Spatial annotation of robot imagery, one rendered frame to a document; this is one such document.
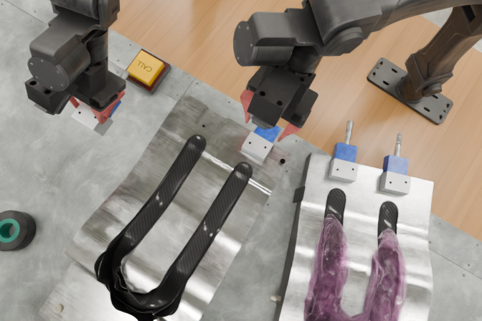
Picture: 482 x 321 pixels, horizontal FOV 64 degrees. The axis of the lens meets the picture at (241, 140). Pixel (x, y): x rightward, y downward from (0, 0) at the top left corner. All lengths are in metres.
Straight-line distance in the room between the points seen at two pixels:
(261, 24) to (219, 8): 0.54
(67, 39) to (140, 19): 0.47
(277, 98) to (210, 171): 0.31
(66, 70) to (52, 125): 0.41
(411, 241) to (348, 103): 0.33
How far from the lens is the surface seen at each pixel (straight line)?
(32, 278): 0.93
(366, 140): 0.92
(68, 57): 0.57
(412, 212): 0.87
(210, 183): 0.76
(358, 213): 0.83
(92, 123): 0.75
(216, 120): 0.81
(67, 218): 0.90
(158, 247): 0.73
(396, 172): 0.85
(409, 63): 0.87
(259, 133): 0.76
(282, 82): 0.53
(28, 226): 0.90
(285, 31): 0.49
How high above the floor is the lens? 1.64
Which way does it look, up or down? 75 degrees down
